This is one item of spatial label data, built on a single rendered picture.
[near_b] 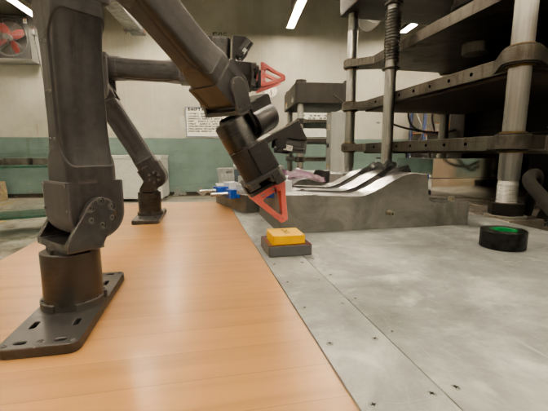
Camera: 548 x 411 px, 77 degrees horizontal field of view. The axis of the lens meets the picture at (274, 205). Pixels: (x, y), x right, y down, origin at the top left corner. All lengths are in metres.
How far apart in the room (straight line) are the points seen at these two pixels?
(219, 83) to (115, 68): 0.53
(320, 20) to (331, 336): 8.41
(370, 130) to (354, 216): 7.75
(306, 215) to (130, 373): 0.54
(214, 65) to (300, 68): 7.74
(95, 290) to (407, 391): 0.34
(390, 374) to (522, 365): 0.12
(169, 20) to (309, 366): 0.44
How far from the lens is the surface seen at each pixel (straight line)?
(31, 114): 9.06
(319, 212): 0.80
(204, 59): 0.55
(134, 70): 1.04
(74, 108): 0.44
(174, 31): 0.53
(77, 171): 0.43
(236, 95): 0.57
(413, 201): 0.91
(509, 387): 0.36
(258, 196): 0.60
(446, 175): 1.66
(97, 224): 0.43
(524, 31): 1.31
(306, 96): 5.37
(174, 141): 8.06
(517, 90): 1.28
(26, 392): 0.36
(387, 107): 1.88
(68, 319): 0.44
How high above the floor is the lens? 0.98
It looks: 9 degrees down
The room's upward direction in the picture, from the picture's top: straight up
